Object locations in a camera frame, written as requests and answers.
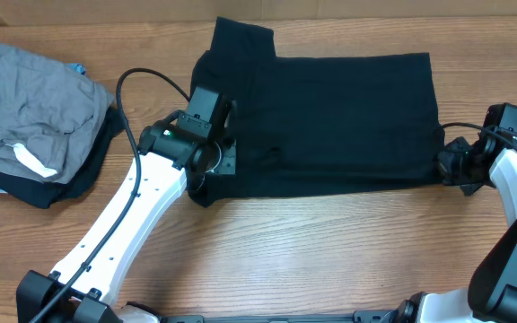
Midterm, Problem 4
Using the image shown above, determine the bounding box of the black t-shirt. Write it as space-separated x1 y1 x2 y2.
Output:
191 18 444 206

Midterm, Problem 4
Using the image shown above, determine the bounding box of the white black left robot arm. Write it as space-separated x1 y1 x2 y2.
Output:
16 110 229 322

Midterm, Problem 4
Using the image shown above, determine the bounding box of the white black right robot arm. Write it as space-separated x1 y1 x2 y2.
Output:
381 137 517 322

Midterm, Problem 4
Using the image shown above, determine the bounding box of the black folded garment in stack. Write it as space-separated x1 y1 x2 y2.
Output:
0 108 124 209

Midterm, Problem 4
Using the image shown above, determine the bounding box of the grey folded shirt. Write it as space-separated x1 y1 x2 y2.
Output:
0 43 114 184

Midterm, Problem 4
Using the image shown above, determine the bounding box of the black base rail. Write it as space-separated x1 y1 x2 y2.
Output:
161 306 417 323

